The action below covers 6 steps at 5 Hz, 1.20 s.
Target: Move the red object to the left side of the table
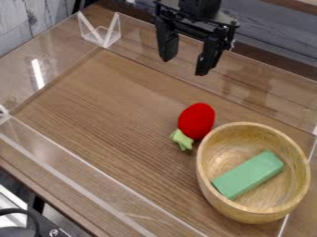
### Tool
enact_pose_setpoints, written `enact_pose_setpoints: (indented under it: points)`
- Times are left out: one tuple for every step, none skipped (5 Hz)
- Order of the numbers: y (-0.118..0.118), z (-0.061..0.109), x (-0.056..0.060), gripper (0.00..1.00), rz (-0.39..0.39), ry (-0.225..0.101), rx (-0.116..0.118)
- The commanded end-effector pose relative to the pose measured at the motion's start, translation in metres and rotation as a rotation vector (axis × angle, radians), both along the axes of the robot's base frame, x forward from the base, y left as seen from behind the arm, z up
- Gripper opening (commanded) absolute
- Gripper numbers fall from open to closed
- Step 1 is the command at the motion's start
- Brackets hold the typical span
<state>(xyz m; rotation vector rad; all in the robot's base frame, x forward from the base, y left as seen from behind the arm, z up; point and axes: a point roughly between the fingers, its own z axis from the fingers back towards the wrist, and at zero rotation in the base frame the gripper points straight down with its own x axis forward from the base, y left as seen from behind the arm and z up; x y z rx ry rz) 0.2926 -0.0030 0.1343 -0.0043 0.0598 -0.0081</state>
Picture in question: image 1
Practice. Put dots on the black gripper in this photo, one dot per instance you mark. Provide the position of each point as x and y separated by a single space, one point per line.
199 19

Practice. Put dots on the red plush strawberry toy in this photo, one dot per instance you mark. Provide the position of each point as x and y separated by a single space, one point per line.
194 124

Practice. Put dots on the clear acrylic rear panel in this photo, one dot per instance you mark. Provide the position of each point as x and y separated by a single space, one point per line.
269 90

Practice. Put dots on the clear acrylic panel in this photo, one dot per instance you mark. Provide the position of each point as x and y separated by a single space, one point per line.
100 204
269 90

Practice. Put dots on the wooden bowl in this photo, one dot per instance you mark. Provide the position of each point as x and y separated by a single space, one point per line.
230 145

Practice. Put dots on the green rectangular block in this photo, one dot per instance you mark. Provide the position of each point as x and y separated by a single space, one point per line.
248 175

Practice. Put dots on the clear acrylic front panel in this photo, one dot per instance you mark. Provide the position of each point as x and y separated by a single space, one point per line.
100 204

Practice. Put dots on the clear acrylic corner bracket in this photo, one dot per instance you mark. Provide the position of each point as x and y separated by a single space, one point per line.
100 35

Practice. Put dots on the black metal table bracket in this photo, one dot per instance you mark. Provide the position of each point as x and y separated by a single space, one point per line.
48 228

